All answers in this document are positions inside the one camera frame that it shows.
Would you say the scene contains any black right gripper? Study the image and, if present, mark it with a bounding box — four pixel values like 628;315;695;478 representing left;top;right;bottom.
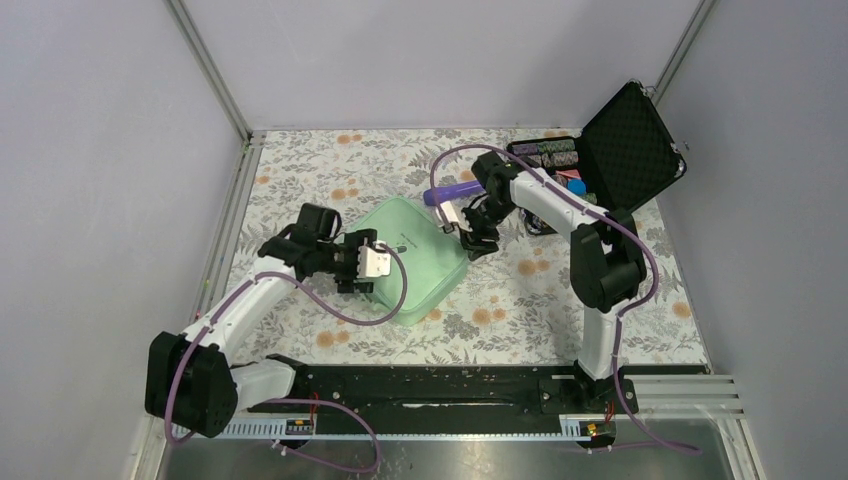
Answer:
453;196;517;263

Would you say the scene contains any mint green medicine case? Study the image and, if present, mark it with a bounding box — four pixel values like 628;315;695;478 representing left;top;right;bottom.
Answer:
343;197;469;326

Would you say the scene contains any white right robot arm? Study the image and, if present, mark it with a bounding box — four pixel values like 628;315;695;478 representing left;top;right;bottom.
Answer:
455;152;647;412

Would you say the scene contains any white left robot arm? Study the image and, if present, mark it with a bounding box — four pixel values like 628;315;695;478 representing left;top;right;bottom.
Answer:
144;203;393;437

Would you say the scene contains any purple cylindrical tube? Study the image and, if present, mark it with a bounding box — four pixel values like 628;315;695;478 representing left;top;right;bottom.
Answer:
422;180;485;206

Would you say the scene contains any floral table mat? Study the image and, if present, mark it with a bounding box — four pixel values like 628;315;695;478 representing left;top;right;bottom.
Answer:
228;128;708;365

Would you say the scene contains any black poker chip case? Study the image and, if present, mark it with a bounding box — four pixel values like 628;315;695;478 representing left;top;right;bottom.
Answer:
507;80;687;213

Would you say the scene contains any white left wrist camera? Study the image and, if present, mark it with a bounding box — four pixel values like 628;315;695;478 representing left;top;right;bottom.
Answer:
357;245;392;279

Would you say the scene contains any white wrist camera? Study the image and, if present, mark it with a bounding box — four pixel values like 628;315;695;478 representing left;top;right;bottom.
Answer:
434;201;464;234
357;245;392;279

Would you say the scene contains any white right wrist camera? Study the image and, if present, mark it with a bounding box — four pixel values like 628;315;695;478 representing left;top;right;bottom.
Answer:
434;201;464;234

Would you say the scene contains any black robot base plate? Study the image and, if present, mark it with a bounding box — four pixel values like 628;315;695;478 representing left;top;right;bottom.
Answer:
246;364;641;437

